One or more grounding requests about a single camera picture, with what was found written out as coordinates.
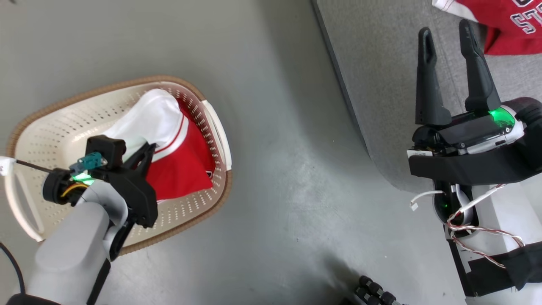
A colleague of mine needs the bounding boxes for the thin black left camera cable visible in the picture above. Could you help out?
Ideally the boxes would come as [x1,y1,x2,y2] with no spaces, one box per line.
[15,159,56,173]

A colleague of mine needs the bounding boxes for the white paper tag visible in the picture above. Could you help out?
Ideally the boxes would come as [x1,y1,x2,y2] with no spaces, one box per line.
[0,156,17,176]

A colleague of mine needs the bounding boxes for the black cable beside left arm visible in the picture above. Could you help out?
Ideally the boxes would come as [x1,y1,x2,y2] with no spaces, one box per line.
[0,242,26,295]

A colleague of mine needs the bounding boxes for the red white twisted wires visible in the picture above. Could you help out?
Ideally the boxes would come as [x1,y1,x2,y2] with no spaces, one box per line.
[447,183,525,269]

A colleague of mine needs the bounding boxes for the teal left camera connector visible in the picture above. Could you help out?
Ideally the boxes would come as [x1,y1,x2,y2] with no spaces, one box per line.
[70,152,107,174]

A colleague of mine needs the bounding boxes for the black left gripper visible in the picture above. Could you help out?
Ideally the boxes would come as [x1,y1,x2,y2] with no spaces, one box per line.
[91,142,158,229]

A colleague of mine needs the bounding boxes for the beige basket with brown rim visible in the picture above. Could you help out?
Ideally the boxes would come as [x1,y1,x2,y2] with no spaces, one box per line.
[5,75,232,256]

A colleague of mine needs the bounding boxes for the grey fabric sofa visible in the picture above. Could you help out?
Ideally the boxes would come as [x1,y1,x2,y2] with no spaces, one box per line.
[311,0,542,193]

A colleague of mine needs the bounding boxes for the black fabric arm strap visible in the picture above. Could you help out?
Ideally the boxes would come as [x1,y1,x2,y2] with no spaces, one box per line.
[464,241,542,297]

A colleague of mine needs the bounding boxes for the white wire with plug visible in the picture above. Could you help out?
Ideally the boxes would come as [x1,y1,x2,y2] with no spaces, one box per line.
[410,191,445,211]

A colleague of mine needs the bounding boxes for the white and red jersey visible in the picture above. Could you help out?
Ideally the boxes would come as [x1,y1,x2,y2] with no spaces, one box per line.
[102,88,214,202]

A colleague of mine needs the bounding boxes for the red sweatshirt with white lettering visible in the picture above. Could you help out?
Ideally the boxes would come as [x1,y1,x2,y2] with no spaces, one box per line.
[432,0,542,56]

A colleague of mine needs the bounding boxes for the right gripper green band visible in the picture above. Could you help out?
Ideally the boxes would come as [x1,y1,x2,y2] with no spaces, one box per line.
[407,19,526,158]

